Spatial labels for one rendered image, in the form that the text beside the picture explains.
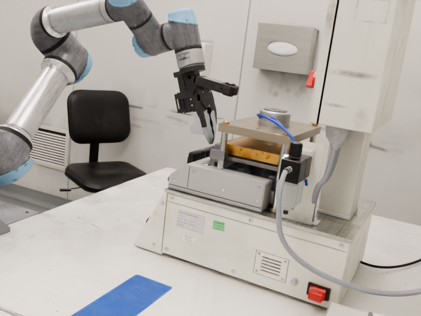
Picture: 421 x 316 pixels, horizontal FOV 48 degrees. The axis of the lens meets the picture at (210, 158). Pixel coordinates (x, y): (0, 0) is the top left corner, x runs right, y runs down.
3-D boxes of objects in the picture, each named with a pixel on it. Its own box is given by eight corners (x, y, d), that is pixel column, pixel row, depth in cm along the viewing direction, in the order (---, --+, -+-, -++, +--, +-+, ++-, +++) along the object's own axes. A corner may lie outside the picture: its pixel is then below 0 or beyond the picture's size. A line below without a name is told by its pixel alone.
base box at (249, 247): (362, 263, 133) (374, 204, 129) (331, 323, 100) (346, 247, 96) (195, 214, 156) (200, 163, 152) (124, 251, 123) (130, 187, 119)
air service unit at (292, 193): (307, 204, 105) (319, 138, 101) (287, 222, 92) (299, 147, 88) (285, 199, 107) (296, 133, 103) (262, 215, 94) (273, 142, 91)
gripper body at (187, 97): (191, 114, 136) (183, 71, 135) (218, 108, 132) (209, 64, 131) (177, 116, 129) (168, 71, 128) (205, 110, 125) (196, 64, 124)
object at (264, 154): (311, 160, 129) (316, 125, 127) (285, 175, 109) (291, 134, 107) (252, 147, 136) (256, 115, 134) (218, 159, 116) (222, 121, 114)
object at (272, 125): (338, 163, 129) (347, 116, 126) (307, 186, 101) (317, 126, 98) (255, 146, 139) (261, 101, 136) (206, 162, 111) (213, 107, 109)
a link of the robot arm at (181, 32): (174, 17, 134) (200, 8, 130) (181, 56, 135) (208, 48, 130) (158, 14, 127) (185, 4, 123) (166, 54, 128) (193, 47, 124)
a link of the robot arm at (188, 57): (207, 49, 131) (193, 47, 123) (210, 65, 131) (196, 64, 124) (183, 55, 134) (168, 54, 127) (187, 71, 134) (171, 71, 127)
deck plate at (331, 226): (376, 204, 130) (376, 200, 129) (351, 243, 99) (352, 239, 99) (223, 168, 149) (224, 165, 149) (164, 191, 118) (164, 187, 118)
